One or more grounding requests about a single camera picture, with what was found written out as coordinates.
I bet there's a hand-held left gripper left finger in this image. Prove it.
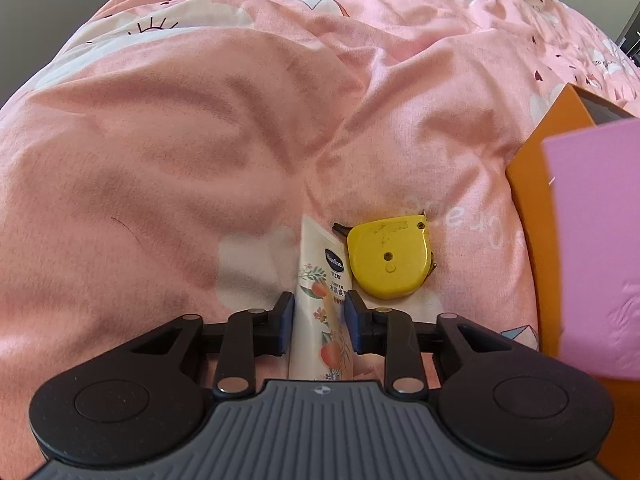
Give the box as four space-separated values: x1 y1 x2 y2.
117 291 296 396

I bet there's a pink card album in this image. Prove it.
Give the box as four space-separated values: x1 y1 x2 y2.
541 117 640 381

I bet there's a pink printed blanket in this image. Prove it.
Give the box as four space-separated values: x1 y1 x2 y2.
0 0 640 480

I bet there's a white hand cream tube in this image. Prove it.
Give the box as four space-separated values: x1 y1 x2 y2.
287 214 358 383

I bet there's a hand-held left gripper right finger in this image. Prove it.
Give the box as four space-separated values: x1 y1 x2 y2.
346 290 516 396

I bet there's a yellow tape measure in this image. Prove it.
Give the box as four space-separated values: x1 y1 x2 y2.
332 213 437 301

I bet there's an orange cardboard box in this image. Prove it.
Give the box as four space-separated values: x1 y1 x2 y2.
505 83 640 480

